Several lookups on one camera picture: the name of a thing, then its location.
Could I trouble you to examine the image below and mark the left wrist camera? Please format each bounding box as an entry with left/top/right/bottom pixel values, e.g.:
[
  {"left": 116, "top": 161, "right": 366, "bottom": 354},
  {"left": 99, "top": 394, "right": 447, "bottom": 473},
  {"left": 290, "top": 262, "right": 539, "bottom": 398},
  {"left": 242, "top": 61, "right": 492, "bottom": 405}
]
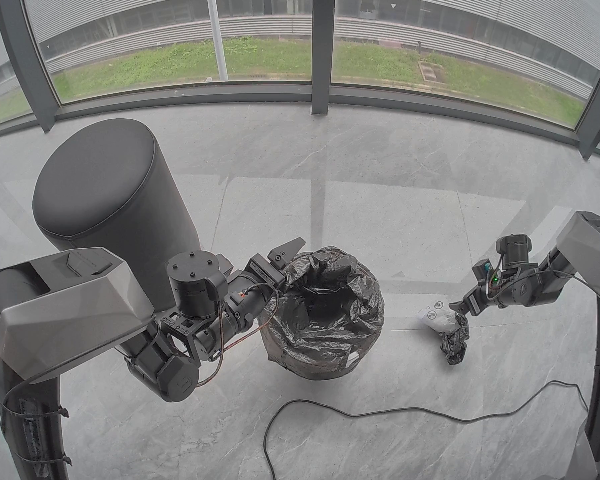
[{"left": 205, "top": 254, "right": 234, "bottom": 299}]

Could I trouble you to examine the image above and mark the crumpled black plastic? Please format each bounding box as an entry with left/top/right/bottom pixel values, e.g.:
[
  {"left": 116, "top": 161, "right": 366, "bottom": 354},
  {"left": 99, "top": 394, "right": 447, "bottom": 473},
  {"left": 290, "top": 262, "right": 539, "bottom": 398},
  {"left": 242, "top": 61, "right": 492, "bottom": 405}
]
[{"left": 440, "top": 313, "right": 471, "bottom": 366}]

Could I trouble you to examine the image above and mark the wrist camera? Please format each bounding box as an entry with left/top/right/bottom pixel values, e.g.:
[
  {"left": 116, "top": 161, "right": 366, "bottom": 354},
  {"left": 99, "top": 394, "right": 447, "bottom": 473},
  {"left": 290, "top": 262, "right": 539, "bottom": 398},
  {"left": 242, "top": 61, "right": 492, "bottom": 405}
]
[
  {"left": 472, "top": 258, "right": 501, "bottom": 286},
  {"left": 205, "top": 254, "right": 234, "bottom": 299}
]

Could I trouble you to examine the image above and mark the window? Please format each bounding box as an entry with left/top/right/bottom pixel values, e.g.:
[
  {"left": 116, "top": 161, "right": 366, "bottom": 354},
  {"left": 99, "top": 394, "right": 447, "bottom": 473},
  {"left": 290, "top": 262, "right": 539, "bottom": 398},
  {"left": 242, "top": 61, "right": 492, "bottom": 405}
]
[{"left": 0, "top": 0, "right": 600, "bottom": 161}]

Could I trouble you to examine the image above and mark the dark grey round chair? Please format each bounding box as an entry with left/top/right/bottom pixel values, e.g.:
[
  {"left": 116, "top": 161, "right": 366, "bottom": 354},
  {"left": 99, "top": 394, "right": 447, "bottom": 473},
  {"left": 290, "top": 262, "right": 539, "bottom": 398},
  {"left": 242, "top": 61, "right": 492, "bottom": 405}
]
[{"left": 32, "top": 118, "right": 211, "bottom": 314}]

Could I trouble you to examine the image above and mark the black cable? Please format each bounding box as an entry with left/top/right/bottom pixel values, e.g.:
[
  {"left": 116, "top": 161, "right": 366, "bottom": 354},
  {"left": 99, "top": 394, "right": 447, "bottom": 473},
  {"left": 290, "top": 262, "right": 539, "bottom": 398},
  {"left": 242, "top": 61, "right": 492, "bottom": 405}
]
[
  {"left": 0, "top": 313, "right": 156, "bottom": 419},
  {"left": 263, "top": 380, "right": 590, "bottom": 480},
  {"left": 540, "top": 263, "right": 600, "bottom": 315}
]

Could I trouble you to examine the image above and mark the black plastic bag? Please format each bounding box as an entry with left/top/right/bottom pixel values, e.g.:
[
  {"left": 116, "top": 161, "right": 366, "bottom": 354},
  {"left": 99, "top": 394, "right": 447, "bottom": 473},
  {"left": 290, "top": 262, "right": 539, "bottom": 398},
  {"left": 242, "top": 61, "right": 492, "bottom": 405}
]
[{"left": 259, "top": 248, "right": 385, "bottom": 375}]

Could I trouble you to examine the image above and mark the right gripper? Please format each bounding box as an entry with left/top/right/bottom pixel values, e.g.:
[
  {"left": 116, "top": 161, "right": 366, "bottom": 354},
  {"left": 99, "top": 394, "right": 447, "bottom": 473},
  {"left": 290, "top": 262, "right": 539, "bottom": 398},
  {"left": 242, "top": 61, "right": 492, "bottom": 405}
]
[{"left": 462, "top": 285, "right": 503, "bottom": 316}]

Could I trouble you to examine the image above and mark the clear printed wrapper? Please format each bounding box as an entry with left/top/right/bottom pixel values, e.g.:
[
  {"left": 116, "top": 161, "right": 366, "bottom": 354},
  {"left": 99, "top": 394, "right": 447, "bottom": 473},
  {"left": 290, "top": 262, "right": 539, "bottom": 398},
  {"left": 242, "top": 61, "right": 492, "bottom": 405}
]
[{"left": 415, "top": 304, "right": 461, "bottom": 334}]

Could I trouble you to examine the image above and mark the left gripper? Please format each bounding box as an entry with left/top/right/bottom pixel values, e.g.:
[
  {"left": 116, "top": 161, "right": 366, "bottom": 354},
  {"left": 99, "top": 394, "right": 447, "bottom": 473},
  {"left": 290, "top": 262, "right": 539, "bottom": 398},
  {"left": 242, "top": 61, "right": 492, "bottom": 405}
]
[{"left": 220, "top": 237, "right": 307, "bottom": 331}]

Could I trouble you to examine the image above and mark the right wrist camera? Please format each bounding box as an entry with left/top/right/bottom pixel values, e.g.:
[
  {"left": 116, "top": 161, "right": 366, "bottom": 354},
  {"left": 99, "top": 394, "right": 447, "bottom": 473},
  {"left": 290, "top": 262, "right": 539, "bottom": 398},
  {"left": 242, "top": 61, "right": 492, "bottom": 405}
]
[{"left": 472, "top": 258, "right": 501, "bottom": 286}]

